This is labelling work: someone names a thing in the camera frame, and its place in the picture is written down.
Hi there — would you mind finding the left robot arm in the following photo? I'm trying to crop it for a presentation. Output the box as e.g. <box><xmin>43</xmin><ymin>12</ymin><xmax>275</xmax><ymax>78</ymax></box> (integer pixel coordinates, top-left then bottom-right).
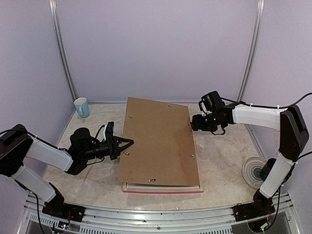
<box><xmin>0</xmin><ymin>121</ymin><xmax>134</xmax><ymax>217</ymax></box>

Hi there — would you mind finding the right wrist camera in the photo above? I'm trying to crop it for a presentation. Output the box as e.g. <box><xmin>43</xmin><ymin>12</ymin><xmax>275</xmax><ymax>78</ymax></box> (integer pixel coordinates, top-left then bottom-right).
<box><xmin>198</xmin><ymin>100</ymin><xmax>207</xmax><ymax>117</ymax></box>

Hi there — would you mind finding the left aluminium corner post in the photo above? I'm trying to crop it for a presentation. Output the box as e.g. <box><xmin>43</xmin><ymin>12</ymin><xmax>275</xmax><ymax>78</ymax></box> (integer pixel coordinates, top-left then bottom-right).
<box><xmin>49</xmin><ymin>0</ymin><xmax>78</xmax><ymax>100</ymax></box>

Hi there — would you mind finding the front aluminium rail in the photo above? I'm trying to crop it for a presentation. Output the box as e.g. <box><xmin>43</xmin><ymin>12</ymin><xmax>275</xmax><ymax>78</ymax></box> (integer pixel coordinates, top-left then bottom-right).
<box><xmin>17</xmin><ymin>194</ymin><xmax>302</xmax><ymax>234</ymax></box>

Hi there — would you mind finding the aluminium corner post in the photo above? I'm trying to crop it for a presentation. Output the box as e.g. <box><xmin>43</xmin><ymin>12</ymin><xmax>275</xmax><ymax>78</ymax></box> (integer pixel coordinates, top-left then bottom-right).
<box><xmin>237</xmin><ymin>0</ymin><xmax>265</xmax><ymax>101</ymax></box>
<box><xmin>49</xmin><ymin>0</ymin><xmax>78</xmax><ymax>100</ymax></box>

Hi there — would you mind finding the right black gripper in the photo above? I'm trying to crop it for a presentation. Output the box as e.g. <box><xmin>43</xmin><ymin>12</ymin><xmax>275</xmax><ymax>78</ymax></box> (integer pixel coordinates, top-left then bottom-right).
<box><xmin>191</xmin><ymin>112</ymin><xmax>223</xmax><ymax>132</ymax></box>

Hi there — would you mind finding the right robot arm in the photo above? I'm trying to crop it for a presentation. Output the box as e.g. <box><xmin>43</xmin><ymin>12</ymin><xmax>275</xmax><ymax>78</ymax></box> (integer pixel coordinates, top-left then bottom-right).
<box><xmin>191</xmin><ymin>91</ymin><xmax>310</xmax><ymax>199</ymax></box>

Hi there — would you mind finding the brown cardboard backing board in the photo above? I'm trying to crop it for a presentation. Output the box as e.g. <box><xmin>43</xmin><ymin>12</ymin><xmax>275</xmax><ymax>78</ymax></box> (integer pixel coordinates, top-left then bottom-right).
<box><xmin>118</xmin><ymin>97</ymin><xmax>200</xmax><ymax>186</ymax></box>

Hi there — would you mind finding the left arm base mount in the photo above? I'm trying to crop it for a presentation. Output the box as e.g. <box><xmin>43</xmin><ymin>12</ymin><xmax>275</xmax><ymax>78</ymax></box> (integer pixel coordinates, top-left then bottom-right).
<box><xmin>42</xmin><ymin>194</ymin><xmax>86</xmax><ymax>222</ymax></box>

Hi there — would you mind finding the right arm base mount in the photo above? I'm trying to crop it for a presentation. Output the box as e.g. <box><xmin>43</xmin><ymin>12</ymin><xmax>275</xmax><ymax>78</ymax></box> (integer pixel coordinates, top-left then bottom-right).
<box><xmin>233</xmin><ymin>189</ymin><xmax>275</xmax><ymax>221</ymax></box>

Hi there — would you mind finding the light blue mug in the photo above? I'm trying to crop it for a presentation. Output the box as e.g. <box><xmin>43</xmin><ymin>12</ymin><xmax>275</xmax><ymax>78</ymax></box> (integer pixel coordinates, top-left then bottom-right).
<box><xmin>74</xmin><ymin>97</ymin><xmax>90</xmax><ymax>118</ymax></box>

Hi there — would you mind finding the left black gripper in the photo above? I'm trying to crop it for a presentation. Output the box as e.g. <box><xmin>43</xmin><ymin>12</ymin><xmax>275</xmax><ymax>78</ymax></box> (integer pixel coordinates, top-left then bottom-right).
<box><xmin>81</xmin><ymin>133</ymin><xmax>134</xmax><ymax>161</ymax></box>

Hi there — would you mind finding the pink wooden picture frame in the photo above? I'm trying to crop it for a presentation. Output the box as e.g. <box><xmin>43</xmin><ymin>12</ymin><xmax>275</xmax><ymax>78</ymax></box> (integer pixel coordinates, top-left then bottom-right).
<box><xmin>122</xmin><ymin>183</ymin><xmax>204</xmax><ymax>195</ymax></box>

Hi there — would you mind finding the right aluminium corner post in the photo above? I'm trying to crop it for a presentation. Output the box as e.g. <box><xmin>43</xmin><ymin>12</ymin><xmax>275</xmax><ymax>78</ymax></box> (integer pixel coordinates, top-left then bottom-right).
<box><xmin>237</xmin><ymin>0</ymin><xmax>265</xmax><ymax>101</ymax></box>

